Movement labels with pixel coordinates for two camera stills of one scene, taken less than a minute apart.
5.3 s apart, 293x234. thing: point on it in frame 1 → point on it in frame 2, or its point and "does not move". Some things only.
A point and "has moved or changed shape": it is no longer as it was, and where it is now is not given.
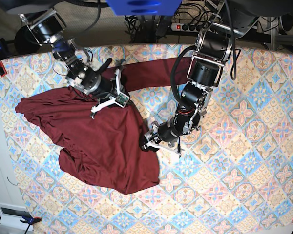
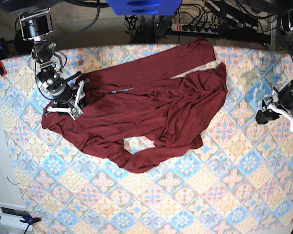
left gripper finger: x=104 y=97 → x=80 y=99
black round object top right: x=287 y=21 does not move
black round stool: x=25 y=42 does not move
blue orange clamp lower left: x=30 y=221 does not move
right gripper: x=168 y=131 → x=289 y=97
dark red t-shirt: x=106 y=150 has moved or changed shape
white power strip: x=188 y=27 does not move
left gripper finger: x=104 y=66 → x=72 y=77
